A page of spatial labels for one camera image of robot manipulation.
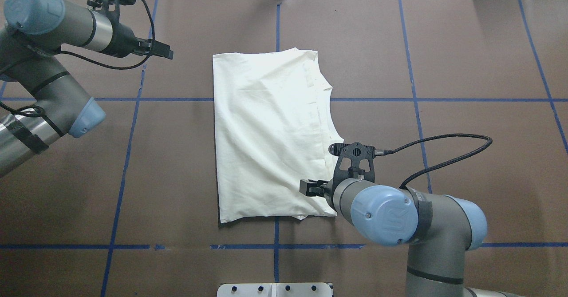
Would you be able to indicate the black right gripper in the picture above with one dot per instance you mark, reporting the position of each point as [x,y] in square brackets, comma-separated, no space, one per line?
[329,190]

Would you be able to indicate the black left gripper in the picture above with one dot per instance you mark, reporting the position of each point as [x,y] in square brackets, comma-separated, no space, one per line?
[123,38]

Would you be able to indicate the cream long sleeve cat shirt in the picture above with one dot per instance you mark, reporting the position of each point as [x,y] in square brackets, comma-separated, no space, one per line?
[272,127]

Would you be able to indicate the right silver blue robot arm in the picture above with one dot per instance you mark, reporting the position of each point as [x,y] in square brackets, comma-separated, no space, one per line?
[439,229]

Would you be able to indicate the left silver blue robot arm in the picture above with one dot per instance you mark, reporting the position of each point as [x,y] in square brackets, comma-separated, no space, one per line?
[32,36]

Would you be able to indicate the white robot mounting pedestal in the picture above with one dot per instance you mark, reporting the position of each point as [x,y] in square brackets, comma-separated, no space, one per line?
[295,289]

